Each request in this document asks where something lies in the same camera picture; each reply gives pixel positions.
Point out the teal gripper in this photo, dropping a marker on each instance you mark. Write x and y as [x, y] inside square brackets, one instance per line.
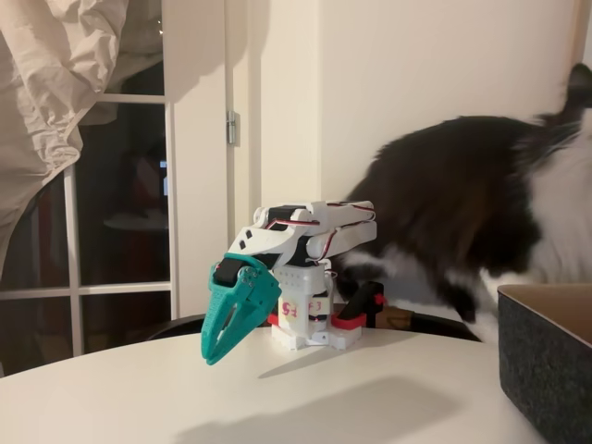
[221, 288]

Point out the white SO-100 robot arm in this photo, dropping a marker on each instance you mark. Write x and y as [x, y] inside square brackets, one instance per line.
[342, 226]

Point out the dark grey felt box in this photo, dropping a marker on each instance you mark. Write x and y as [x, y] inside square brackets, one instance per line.
[541, 356]

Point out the black and red table clamp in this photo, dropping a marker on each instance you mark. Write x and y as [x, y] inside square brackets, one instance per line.
[363, 300]
[273, 319]

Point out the dark wooden chair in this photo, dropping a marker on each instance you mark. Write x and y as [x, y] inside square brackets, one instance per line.
[176, 326]

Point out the white glazed door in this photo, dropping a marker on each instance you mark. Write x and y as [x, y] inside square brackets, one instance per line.
[199, 185]

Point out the metal door hinge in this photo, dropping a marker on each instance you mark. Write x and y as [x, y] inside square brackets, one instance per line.
[232, 128]

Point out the black and white cat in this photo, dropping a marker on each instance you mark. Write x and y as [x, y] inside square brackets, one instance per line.
[453, 194]

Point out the beige crumpled curtain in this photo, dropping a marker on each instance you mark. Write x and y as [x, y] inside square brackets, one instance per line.
[41, 92]

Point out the light wooden shelf post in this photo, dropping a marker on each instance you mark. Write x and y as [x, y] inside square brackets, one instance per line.
[575, 32]

